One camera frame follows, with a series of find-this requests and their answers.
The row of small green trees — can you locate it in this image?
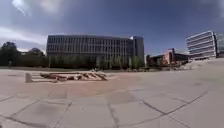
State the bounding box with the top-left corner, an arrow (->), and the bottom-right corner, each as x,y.
46,54 -> 146,71

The wide dark glass building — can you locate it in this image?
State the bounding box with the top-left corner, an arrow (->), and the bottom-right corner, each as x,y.
45,34 -> 146,68

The grey concrete slab plaza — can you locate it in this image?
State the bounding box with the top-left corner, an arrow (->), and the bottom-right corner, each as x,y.
0,59 -> 224,128

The red brick building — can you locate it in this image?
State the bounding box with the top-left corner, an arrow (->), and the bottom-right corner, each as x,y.
146,48 -> 191,67

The low stepped seating structure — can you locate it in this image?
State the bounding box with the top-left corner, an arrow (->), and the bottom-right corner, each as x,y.
25,69 -> 109,84

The pale stone embankment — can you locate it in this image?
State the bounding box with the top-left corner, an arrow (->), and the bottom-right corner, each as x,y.
181,58 -> 224,71

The white banded building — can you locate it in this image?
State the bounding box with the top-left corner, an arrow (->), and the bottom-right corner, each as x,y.
185,30 -> 224,62

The row of tall dark trees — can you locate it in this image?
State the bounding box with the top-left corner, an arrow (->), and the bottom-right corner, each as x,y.
0,41 -> 49,68

